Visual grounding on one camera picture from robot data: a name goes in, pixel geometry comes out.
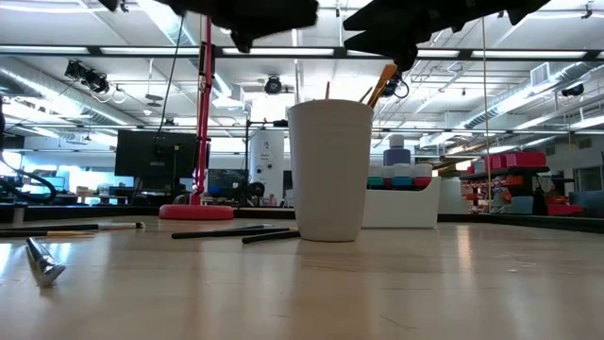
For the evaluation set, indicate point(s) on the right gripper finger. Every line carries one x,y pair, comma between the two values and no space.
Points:
396,45
387,16

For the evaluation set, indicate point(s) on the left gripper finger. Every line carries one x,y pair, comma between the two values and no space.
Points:
273,16

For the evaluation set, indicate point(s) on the thin black paintbrush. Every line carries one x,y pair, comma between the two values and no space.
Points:
365,96

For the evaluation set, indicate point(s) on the black paintbrush with orange ferrule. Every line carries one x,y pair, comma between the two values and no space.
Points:
327,92

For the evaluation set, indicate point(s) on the small cerulean blue paint bottle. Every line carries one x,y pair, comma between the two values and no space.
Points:
402,182

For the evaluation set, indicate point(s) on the small dark red paint bottle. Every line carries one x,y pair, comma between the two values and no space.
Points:
388,183

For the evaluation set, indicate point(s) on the small teal paint bottle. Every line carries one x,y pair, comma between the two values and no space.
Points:
375,182

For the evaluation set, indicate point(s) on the white cup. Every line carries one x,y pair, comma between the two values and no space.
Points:
330,170

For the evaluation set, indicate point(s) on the black paintbrush with silver ferrule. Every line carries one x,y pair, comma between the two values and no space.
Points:
255,226
118,226

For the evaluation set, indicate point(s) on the black paintbrush with wide ferrule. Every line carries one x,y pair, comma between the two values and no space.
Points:
45,264

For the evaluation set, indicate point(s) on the overhead beam with lights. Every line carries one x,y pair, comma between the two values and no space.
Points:
283,51

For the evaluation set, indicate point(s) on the red desk lamp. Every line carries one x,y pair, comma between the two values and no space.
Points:
203,141

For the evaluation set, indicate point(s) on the white cylindrical tank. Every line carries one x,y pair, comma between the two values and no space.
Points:
266,160

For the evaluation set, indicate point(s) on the black monitor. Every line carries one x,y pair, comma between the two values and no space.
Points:
156,151

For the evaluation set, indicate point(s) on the shelf with red bins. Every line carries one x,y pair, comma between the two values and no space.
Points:
524,159

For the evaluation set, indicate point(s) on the white plastic bin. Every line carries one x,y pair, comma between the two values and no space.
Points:
401,208

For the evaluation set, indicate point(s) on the blue sofa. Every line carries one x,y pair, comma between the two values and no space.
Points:
587,200

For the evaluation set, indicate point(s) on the black ceiling camera cluster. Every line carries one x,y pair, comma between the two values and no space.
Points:
89,80

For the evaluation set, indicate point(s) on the black dome camera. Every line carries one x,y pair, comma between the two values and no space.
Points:
573,90

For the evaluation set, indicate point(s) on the black aluminium table frame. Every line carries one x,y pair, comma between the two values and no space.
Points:
94,211

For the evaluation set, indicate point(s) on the small white post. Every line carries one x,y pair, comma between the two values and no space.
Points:
19,215

